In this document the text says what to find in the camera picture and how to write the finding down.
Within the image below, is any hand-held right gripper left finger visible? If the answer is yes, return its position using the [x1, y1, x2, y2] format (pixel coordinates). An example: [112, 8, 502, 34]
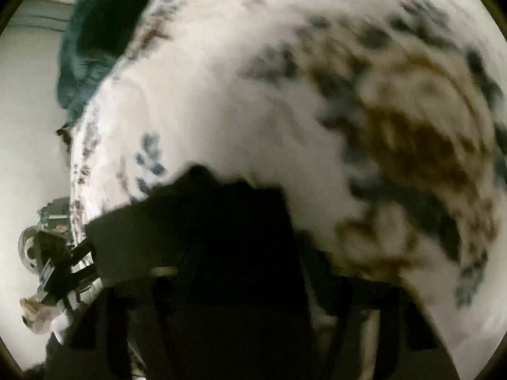
[43, 267, 187, 380]

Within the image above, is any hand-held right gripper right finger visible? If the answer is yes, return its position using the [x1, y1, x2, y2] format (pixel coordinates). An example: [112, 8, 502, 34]
[317, 275, 461, 380]

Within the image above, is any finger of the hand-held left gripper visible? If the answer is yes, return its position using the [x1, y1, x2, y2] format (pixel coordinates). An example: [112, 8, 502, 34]
[68, 238, 96, 265]
[70, 268, 100, 288]

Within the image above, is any dark striped sweater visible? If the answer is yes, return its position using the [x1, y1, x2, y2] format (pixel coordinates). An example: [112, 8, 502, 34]
[85, 164, 318, 380]

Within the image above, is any heap of black clothes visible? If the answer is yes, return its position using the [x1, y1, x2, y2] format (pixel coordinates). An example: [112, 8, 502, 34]
[56, 124, 73, 148]

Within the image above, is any person's left hand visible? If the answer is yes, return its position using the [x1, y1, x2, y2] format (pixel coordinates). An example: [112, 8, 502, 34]
[20, 296, 66, 335]

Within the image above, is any white floor fan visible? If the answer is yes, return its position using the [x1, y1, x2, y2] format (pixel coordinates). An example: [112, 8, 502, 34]
[18, 226, 45, 272]

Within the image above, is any green shelf rack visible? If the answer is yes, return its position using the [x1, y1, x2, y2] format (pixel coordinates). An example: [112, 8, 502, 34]
[37, 197, 73, 231]

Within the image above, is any dark green quilt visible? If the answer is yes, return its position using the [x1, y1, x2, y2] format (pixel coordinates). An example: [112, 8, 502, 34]
[57, 0, 172, 116]

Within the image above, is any floral bed sheet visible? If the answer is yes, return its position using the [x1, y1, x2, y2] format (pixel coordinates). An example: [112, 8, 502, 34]
[67, 0, 507, 369]

